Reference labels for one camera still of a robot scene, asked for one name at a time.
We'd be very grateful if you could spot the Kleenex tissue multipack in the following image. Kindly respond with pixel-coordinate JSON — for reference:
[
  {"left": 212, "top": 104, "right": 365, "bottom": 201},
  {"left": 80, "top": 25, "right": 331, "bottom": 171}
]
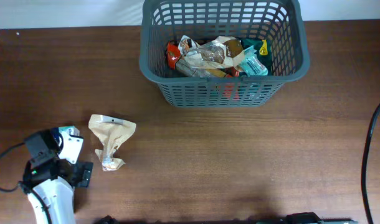
[{"left": 50, "top": 126, "right": 80, "bottom": 150}]

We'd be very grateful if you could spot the beige paper bag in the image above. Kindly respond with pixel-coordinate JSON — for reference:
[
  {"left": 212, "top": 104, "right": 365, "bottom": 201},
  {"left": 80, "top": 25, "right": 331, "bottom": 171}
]
[{"left": 88, "top": 114, "right": 136, "bottom": 172}]

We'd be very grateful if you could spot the orange spaghetti pasta packet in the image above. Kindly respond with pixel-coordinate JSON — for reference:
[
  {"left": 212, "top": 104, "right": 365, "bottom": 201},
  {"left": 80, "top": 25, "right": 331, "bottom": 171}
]
[{"left": 166, "top": 42, "right": 239, "bottom": 78}]

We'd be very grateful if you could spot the grey plastic basket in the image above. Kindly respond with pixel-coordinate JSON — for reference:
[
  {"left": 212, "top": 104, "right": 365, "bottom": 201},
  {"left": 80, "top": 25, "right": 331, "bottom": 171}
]
[{"left": 140, "top": 0, "right": 310, "bottom": 108}]

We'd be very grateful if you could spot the beige brown snack bag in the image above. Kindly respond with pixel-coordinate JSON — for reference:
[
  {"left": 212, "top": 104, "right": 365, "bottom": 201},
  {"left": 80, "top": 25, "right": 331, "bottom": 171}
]
[{"left": 178, "top": 35, "right": 245, "bottom": 69}]

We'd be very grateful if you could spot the small light green packet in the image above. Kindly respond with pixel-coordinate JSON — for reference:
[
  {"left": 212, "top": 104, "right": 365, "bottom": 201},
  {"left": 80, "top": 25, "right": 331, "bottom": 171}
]
[{"left": 239, "top": 46, "right": 268, "bottom": 77}]

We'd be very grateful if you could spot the green Nescafe coffee bag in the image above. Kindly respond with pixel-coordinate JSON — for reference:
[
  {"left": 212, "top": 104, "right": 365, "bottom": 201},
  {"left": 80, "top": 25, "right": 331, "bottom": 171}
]
[{"left": 240, "top": 39, "right": 273, "bottom": 76}]

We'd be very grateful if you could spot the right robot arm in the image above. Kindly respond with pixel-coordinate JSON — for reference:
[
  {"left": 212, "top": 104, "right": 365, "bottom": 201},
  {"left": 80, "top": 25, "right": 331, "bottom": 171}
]
[{"left": 285, "top": 212, "right": 359, "bottom": 224}]

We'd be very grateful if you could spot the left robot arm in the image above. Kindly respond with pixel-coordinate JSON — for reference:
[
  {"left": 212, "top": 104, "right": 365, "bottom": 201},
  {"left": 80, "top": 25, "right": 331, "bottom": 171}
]
[{"left": 19, "top": 126, "right": 93, "bottom": 224}]

